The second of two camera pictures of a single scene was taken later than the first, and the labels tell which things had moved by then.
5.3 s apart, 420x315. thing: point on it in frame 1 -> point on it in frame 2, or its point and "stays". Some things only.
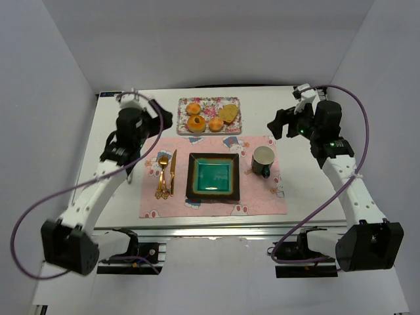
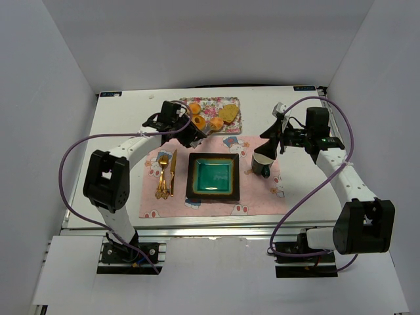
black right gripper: x=289 y=122 -> x=281 y=136
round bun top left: x=193 y=108 stays
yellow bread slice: x=229 y=113 stays
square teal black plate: x=213 y=176 stays
